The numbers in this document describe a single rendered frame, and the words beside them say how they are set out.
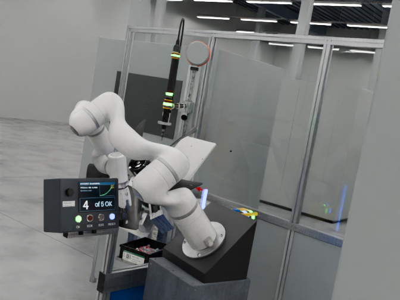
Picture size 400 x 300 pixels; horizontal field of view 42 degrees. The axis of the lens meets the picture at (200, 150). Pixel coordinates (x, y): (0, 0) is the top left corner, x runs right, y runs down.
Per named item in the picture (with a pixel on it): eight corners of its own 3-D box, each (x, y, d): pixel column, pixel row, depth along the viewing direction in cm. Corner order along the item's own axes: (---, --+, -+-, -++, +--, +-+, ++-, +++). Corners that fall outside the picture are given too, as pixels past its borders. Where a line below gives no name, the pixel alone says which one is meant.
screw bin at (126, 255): (142, 250, 260) (144, 236, 259) (171, 259, 252) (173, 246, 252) (116, 259, 240) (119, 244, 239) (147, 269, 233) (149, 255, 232)
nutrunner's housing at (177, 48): (160, 128, 267) (175, 39, 263) (168, 129, 267) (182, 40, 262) (159, 128, 263) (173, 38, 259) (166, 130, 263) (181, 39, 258)
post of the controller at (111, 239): (107, 270, 210) (114, 223, 208) (111, 272, 208) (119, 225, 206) (101, 271, 208) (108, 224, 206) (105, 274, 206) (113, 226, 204)
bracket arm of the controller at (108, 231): (113, 231, 208) (114, 224, 208) (118, 233, 206) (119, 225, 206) (62, 236, 191) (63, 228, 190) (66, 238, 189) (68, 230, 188)
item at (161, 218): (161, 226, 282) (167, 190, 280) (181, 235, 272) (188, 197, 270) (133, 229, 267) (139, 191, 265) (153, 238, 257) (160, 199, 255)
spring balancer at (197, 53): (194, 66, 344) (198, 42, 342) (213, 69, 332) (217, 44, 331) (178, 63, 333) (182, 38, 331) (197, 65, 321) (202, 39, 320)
